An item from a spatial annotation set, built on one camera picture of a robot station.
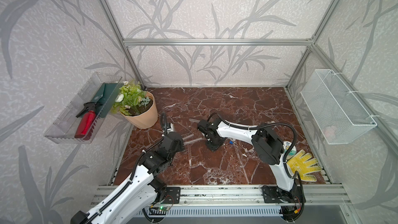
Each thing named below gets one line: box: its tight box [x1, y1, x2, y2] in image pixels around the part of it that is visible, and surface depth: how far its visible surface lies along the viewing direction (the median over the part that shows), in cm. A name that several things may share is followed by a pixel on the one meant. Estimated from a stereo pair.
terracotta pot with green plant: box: [110, 79, 159, 130], surface depth 86 cm
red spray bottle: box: [74, 102, 103, 141], surface depth 61 cm
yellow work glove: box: [286, 149, 322, 182], surface depth 84 cm
